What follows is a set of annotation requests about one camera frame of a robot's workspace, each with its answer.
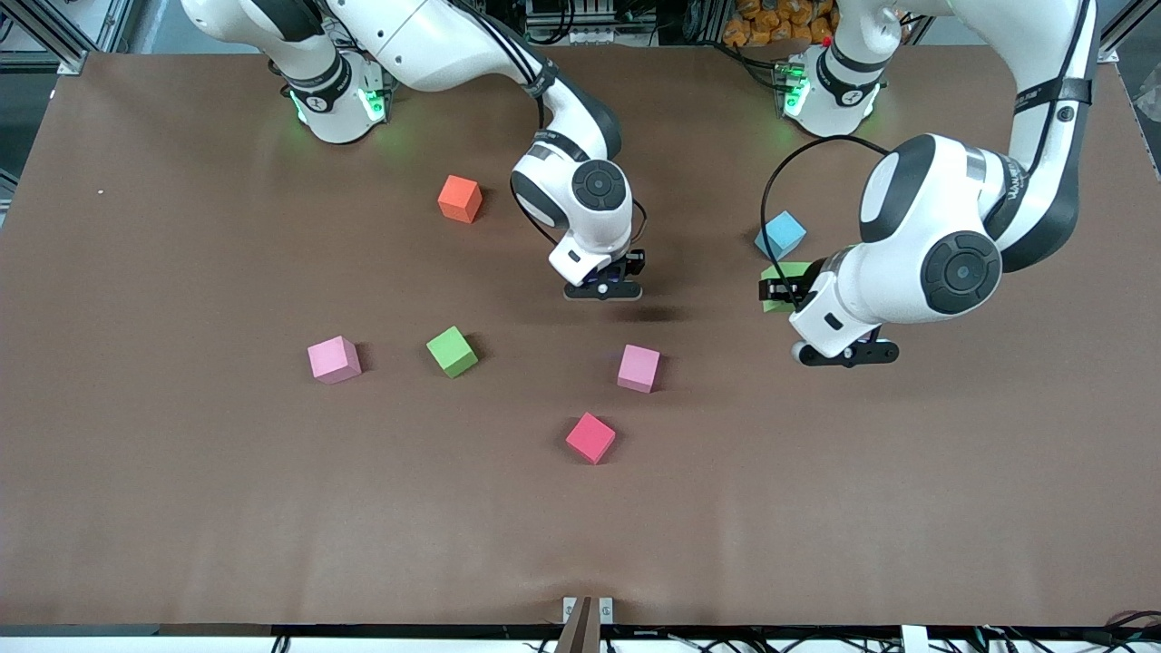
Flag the green foam cube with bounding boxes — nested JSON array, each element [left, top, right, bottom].
[[426, 326, 479, 379], [760, 262, 815, 314]]

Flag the blue foam cube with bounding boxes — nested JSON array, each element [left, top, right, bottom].
[[755, 210, 807, 264]]

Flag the light pink foam cube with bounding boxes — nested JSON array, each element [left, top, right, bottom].
[[307, 336, 363, 385], [617, 345, 661, 394]]

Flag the red foam cube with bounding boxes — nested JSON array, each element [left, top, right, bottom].
[[565, 412, 617, 465]]

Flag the orange foam cube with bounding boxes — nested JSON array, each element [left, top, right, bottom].
[[437, 175, 483, 225]]

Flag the black silver electronics unit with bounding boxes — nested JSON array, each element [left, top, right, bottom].
[[524, 0, 659, 46]]

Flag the bag of oranges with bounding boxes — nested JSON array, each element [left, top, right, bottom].
[[723, 0, 837, 48]]

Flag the brown table cover sheet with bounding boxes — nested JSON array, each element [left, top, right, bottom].
[[0, 41, 1161, 629]]

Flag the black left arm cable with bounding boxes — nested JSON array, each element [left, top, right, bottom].
[[760, 136, 894, 309]]

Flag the metal bracket with post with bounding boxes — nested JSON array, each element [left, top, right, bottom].
[[562, 596, 614, 653]]

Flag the aluminium frame profile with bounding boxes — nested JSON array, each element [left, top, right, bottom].
[[1098, 0, 1161, 64], [0, 0, 92, 75]]

